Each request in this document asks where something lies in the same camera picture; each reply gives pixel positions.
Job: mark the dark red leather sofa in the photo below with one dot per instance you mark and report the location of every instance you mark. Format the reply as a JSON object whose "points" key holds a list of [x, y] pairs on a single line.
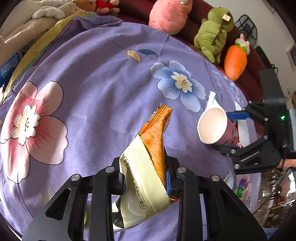
{"points": [[249, 82]]}

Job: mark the green plush toy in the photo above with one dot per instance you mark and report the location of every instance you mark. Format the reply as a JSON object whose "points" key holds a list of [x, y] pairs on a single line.
{"points": [[212, 34]]}

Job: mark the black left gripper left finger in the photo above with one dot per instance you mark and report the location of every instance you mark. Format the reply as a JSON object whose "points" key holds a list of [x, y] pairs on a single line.
{"points": [[62, 218]]}

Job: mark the brown bear plush toy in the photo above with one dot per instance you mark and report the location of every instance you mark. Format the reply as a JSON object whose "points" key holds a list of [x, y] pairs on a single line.
{"points": [[98, 6]]}

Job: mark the black wire rack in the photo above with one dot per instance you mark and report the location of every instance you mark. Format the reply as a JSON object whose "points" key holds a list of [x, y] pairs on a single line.
{"points": [[248, 28]]}

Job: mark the pink plush toy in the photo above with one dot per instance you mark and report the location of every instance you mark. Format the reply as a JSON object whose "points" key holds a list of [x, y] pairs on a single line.
{"points": [[170, 16]]}

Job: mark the framed wall picture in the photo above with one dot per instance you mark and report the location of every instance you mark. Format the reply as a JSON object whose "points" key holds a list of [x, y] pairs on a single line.
{"points": [[291, 53]]}

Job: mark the orange carrot plush toy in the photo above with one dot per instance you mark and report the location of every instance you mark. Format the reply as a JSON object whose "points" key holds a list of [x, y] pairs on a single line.
{"points": [[236, 58]]}

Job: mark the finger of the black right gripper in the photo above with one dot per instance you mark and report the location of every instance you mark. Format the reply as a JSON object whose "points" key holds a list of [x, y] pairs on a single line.
{"points": [[238, 115], [238, 154]]}

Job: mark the white rabbit plush toy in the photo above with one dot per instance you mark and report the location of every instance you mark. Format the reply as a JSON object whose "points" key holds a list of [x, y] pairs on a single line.
{"points": [[29, 20]]}

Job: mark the cream orange snack bag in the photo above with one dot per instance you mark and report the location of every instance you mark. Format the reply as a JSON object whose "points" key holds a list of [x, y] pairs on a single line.
{"points": [[143, 165]]}

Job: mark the pink paper cup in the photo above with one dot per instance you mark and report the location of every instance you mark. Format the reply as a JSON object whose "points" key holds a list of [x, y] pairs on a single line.
{"points": [[214, 127]]}

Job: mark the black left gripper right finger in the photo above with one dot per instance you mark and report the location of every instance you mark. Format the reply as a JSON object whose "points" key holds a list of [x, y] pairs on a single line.
{"points": [[226, 216]]}

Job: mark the purple floral tablecloth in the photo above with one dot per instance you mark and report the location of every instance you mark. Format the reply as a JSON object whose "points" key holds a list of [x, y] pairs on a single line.
{"points": [[85, 99]]}

